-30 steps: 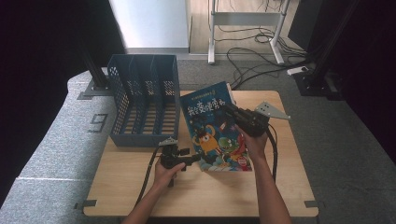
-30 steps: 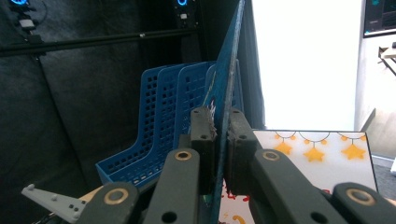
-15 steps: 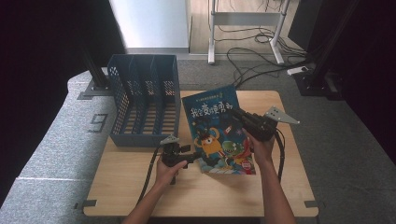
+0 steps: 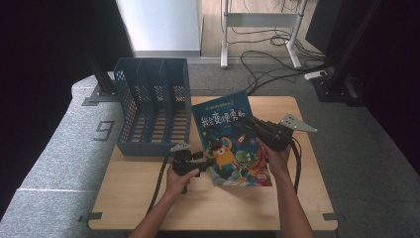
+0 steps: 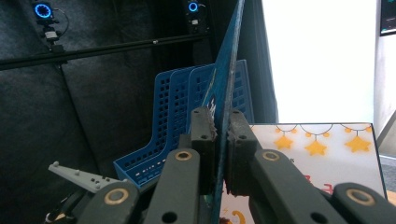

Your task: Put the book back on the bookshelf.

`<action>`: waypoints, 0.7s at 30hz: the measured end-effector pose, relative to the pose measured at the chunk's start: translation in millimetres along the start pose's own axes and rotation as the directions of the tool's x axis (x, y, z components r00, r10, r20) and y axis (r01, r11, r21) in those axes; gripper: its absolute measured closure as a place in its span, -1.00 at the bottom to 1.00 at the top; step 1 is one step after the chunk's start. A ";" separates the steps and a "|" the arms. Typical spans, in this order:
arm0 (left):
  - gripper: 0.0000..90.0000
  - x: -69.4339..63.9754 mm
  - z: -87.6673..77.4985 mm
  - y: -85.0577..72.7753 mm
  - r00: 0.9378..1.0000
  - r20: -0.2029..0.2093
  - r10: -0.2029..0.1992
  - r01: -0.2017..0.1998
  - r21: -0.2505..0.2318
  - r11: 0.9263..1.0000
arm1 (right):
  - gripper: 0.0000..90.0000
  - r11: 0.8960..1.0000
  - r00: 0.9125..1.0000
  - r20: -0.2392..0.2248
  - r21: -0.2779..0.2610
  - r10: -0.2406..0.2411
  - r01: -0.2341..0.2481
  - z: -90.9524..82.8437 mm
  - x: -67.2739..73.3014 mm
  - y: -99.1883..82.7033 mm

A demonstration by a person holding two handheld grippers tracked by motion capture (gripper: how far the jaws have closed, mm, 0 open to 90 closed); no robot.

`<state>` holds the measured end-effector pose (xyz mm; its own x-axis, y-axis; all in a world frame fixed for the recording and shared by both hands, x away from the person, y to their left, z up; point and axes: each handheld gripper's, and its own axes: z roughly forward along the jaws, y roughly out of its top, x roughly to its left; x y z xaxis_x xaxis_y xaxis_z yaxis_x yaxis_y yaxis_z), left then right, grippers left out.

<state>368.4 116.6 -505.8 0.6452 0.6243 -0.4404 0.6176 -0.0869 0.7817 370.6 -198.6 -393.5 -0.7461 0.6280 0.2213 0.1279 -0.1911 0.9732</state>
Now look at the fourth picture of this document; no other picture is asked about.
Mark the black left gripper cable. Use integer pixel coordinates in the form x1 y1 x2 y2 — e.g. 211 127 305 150
146 153 173 215

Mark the white metal desk frame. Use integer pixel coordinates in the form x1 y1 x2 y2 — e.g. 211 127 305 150
220 0 310 69

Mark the white power strip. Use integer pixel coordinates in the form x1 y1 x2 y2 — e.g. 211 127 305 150
303 69 328 81

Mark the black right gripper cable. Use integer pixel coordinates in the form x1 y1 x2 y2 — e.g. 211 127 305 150
288 136 303 195

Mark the white board panel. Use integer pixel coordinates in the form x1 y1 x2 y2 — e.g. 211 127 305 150
115 0 204 58

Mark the tangle of black floor cables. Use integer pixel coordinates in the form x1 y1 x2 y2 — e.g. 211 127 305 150
227 0 335 97

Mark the blue cartoon picture book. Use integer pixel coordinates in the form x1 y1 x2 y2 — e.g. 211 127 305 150
191 90 273 188

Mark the grey tape strip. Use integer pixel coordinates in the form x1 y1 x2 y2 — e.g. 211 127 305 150
322 212 345 222

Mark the black post with grey base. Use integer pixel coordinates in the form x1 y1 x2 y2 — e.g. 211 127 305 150
81 49 121 107

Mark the black curtain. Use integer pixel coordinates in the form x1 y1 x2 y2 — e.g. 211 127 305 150
305 0 420 177
0 0 135 222

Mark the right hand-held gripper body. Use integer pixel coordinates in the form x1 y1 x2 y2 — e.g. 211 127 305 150
255 112 318 153

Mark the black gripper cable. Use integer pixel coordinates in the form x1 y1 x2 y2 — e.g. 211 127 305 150
146 153 173 215
288 136 303 195

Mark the blue plastic file rack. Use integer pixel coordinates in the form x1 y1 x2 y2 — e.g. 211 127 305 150
113 57 193 158

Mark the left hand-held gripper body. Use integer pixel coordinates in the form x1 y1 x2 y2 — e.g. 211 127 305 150
169 141 200 177

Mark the person's right hand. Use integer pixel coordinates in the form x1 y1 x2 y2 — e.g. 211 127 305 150
257 138 292 179

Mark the person's left hand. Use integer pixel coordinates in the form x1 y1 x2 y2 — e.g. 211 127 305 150
164 168 201 199

